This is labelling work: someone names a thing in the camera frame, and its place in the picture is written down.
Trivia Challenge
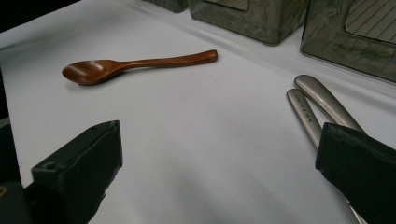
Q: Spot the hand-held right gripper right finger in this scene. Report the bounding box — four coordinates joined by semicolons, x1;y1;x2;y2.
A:
315;121;396;224

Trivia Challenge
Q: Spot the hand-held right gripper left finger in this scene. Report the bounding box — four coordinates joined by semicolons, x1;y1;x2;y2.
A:
31;119;124;224

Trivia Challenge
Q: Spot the metal table knife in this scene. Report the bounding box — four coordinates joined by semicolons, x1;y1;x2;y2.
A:
293;74;366;133
286;88;370;224

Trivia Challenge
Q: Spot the brown wooden spoon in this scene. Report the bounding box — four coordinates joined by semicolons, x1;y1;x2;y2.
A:
61;49;219;87

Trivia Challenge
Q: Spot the translucent grey plastic bin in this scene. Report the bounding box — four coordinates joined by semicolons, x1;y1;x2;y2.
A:
187;0;310;47
299;0;396;84
142;0;190;14

